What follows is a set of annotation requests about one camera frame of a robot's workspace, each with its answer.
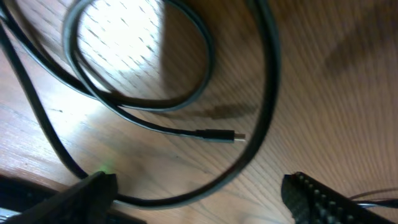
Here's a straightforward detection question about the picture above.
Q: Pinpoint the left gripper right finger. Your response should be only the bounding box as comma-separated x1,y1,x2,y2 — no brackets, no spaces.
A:
281,172,395,224

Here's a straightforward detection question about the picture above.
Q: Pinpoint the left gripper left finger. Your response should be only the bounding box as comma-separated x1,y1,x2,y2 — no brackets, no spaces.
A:
6,172,118,224

